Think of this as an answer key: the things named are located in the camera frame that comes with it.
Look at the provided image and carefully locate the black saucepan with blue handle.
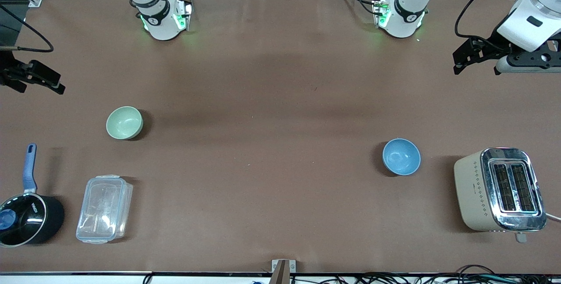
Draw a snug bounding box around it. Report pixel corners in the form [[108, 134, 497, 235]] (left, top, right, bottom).
[[0, 144, 65, 248]]

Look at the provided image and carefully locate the metal bracket with brown post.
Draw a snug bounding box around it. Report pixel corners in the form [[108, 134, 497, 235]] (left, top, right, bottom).
[[269, 259, 297, 284]]

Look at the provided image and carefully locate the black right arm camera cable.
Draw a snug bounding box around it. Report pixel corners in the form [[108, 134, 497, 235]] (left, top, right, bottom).
[[0, 5, 54, 53]]

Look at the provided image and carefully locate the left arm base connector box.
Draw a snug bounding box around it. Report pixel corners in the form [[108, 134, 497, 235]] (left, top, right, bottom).
[[372, 0, 392, 28]]

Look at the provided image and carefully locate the dark green floor cable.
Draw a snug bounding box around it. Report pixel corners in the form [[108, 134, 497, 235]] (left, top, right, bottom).
[[460, 274, 561, 284]]

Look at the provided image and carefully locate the black floor cable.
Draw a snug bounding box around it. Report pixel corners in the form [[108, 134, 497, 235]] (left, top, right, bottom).
[[351, 272, 443, 284]]

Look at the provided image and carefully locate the blue bowl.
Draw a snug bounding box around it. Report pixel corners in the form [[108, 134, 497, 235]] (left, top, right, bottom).
[[382, 138, 421, 176]]

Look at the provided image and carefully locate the glass lid with blue knob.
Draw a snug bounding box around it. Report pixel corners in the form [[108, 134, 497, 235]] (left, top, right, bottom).
[[0, 193, 47, 247]]

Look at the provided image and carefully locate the light green bowl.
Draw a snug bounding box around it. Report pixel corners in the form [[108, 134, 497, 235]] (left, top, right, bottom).
[[106, 106, 144, 140]]

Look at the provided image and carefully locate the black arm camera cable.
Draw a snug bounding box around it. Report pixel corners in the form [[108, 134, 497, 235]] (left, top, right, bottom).
[[0, 5, 54, 53], [454, 0, 533, 40]]

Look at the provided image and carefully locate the brown table cloth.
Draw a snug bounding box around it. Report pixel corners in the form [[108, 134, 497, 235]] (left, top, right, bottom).
[[0, 0, 561, 274]]

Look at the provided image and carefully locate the black looped cable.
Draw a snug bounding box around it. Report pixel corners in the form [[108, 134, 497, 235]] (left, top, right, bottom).
[[456, 264, 497, 277]]

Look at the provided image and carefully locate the clear plastic food container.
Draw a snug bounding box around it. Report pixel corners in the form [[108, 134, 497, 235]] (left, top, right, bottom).
[[76, 174, 133, 245]]

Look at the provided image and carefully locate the beige and chrome toaster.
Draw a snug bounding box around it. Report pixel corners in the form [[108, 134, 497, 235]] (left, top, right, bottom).
[[454, 147, 547, 243]]

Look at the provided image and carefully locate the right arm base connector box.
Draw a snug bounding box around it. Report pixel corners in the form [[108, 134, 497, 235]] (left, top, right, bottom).
[[174, 1, 194, 32]]

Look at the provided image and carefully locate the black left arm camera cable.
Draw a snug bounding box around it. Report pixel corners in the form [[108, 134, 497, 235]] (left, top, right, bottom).
[[454, 0, 533, 40]]

